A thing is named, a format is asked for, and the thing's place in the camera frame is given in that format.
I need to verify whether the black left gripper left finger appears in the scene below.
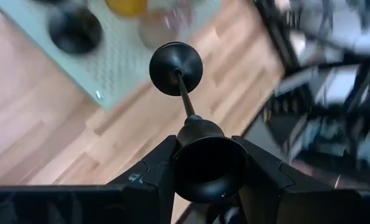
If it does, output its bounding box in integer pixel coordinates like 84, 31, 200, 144
107, 135, 178, 224

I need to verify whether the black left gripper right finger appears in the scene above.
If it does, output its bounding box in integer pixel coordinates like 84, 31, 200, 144
232, 136, 295, 224

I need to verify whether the black metal candlestick holder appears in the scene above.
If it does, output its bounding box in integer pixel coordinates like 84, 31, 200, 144
149, 42, 250, 205
47, 6, 103, 55

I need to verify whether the pink glass candle holder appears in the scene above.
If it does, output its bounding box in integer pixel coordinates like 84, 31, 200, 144
137, 6, 194, 50

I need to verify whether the amber glass candle holder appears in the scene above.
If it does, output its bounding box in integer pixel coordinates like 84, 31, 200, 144
105, 0, 148, 18

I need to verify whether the green perforated metal shelf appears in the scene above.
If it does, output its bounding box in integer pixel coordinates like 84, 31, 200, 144
0, 0, 223, 113

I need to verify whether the black aluminium table frame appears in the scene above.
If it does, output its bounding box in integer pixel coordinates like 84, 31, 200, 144
253, 0, 370, 194

